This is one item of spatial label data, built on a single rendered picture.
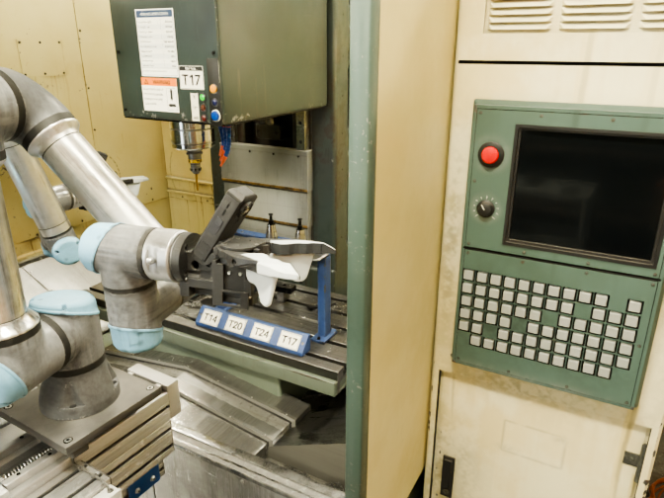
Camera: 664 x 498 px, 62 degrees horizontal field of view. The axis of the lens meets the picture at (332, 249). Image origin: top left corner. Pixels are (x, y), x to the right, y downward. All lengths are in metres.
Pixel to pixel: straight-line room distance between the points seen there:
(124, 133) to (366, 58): 2.42
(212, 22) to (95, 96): 1.47
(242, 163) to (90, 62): 0.99
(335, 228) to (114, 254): 1.71
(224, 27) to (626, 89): 1.10
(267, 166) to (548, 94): 1.46
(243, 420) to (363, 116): 1.16
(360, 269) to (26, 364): 0.60
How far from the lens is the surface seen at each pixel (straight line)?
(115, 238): 0.82
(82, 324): 1.14
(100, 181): 0.98
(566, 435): 1.66
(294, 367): 1.81
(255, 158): 2.53
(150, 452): 1.38
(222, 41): 1.78
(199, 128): 2.07
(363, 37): 0.98
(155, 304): 0.86
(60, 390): 1.20
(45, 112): 1.02
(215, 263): 0.73
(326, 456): 1.69
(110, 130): 3.21
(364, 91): 0.98
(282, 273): 0.65
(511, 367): 1.52
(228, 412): 1.88
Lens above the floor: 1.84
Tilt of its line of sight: 20 degrees down
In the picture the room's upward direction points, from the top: straight up
